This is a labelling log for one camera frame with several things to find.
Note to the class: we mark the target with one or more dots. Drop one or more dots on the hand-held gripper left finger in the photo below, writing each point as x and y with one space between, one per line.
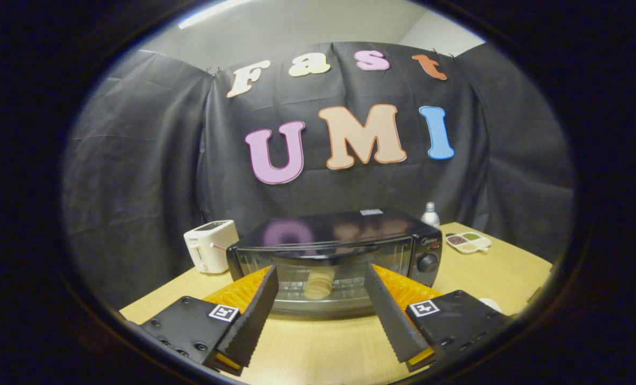
256 315

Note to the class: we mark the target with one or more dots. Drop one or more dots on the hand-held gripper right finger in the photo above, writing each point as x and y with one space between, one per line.
387 315

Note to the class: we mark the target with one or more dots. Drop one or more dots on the sliced bread roll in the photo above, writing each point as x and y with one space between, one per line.
319 283

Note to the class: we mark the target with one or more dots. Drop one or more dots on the black toaster oven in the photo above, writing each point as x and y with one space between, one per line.
350 224

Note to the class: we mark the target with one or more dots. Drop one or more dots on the white pop-up toaster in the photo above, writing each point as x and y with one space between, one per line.
208 251

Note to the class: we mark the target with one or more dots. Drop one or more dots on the white plate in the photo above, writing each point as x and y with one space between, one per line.
490 303

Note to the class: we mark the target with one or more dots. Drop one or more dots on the silver bottle with red label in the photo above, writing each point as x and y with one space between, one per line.
430 216

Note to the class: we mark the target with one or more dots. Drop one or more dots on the white divided condiment dish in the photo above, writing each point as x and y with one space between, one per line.
470 243

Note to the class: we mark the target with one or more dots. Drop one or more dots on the black backdrop cloth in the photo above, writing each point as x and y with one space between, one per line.
152 160

